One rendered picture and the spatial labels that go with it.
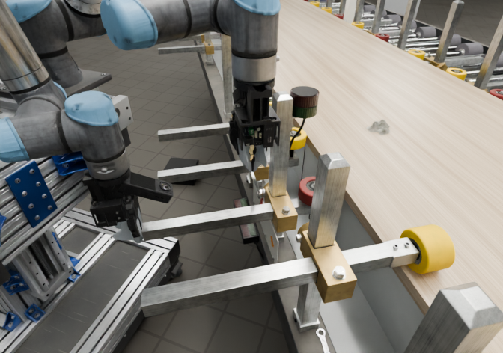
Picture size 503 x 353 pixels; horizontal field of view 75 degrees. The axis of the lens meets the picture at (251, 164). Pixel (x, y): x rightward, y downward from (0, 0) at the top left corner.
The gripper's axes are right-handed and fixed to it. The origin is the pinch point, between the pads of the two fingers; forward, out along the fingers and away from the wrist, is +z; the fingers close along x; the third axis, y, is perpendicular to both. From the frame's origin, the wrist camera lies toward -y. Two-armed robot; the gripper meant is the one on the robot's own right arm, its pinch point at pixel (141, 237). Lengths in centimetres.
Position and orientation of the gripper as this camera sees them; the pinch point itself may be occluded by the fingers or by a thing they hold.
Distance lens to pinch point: 82.5
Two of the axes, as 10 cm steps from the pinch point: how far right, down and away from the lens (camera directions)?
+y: -9.7, 1.3, -1.8
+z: 0.0, 8.1, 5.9
